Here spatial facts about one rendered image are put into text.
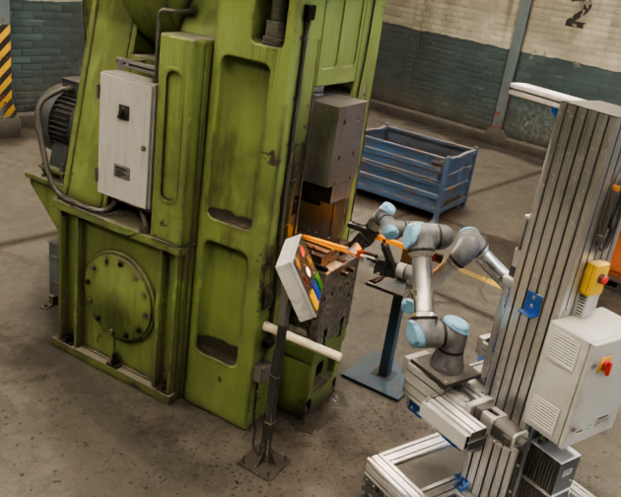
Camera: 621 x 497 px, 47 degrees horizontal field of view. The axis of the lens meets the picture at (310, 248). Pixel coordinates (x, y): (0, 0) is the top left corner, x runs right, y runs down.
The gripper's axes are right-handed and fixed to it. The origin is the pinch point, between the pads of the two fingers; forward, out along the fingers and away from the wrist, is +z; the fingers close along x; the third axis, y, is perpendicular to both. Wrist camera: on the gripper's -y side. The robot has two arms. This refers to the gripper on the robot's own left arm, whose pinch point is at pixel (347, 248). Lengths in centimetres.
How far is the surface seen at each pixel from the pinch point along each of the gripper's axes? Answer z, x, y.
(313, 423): 87, -14, 52
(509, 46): 36, 796, -159
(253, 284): 27, -44, -16
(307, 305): -8, -69, 15
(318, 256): 8.0, -12.4, -6.6
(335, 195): -21.5, -7.6, -21.2
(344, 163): -35.8, -3.3, -29.1
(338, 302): 30.0, 3.9, 14.5
